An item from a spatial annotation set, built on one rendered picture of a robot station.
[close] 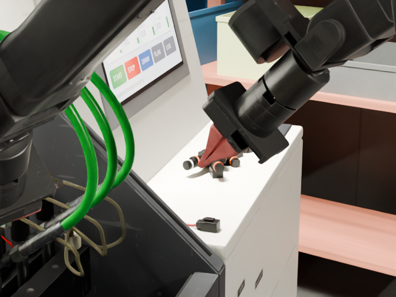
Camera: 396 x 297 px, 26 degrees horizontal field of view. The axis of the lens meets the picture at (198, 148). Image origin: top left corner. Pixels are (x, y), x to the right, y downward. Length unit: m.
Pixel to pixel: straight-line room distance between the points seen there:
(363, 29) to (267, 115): 0.15
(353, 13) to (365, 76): 1.96
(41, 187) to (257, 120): 0.28
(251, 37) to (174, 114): 0.87
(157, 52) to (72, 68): 1.19
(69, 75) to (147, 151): 1.06
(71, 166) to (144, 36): 0.45
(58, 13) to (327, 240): 2.65
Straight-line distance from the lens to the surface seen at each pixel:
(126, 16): 0.54
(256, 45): 0.97
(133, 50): 1.68
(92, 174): 1.09
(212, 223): 1.42
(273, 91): 0.97
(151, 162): 1.68
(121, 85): 1.60
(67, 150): 1.37
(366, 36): 0.91
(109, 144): 1.16
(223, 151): 1.02
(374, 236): 3.25
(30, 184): 0.85
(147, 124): 1.69
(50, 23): 0.60
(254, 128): 0.99
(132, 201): 1.36
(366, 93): 2.89
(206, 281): 1.34
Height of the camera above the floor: 1.56
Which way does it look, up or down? 18 degrees down
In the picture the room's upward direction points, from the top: straight up
